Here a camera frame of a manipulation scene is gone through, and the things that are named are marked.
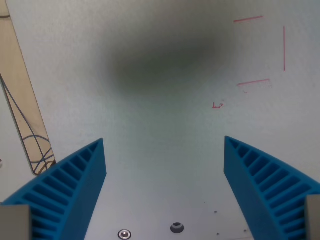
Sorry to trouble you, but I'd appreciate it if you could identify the wooden board with blue lines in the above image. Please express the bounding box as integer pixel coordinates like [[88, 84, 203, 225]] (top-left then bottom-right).
[[0, 0, 57, 177]]

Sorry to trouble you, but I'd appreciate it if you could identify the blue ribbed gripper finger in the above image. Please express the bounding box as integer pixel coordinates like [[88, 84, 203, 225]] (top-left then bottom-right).
[[223, 135, 320, 240], [0, 137, 108, 240]]

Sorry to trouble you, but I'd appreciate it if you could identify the silver screw head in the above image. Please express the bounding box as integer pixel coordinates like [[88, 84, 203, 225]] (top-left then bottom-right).
[[117, 229, 132, 240]]

